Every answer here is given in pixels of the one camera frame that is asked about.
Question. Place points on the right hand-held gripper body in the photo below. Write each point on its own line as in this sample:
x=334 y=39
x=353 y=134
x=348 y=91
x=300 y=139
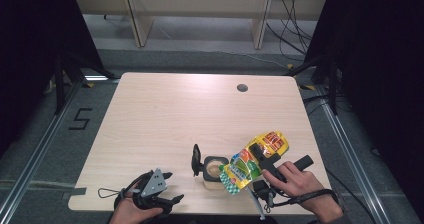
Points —
x=265 y=190

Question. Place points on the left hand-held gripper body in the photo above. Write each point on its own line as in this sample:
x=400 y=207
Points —
x=153 y=186

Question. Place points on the yellow sauce pouch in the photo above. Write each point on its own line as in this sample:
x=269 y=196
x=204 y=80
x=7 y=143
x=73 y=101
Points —
x=243 y=167

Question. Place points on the glass jar with black lid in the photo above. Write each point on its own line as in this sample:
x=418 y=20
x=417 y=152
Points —
x=208 y=177

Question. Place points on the person's left hand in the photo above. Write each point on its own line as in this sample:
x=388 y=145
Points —
x=128 y=214

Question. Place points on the person's right hand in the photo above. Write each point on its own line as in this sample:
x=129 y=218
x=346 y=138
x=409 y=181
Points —
x=306 y=184

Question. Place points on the person's dark clothing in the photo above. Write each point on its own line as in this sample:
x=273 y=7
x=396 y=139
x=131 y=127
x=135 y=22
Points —
x=216 y=220

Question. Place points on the grey tape strip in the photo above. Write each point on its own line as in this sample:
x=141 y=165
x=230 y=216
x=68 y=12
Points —
x=75 y=192

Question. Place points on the yellow floor tape piece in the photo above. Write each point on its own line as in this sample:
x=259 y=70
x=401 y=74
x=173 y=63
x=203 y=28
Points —
x=308 y=87

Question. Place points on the black metal stand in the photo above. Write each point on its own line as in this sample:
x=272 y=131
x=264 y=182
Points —
x=60 y=90
x=333 y=90

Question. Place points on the black curtain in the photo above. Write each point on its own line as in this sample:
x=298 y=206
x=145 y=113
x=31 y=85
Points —
x=383 y=67
x=26 y=50

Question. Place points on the metal floor rail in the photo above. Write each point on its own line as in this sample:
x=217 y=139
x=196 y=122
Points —
x=350 y=154
x=36 y=154

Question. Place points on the light wooden desk frame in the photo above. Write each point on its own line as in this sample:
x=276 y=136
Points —
x=140 y=20

